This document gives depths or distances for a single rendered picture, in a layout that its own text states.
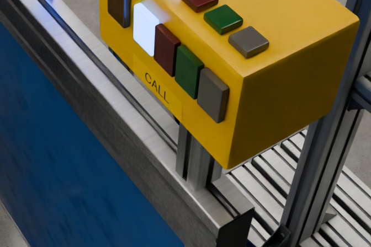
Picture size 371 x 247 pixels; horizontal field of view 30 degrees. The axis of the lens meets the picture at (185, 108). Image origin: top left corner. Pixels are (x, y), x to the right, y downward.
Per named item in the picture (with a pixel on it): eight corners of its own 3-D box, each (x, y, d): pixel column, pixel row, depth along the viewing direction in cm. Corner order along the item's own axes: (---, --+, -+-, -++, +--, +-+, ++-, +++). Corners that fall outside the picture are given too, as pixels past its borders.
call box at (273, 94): (328, 126, 51) (366, 15, 43) (222, 187, 47) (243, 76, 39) (198, 9, 59) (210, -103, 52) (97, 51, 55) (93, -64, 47)
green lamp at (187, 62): (201, 97, 44) (205, 63, 42) (194, 101, 44) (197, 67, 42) (180, 76, 45) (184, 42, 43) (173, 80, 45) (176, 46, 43)
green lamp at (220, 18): (243, 26, 42) (244, 18, 42) (220, 36, 41) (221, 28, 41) (224, 10, 43) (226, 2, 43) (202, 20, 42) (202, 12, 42)
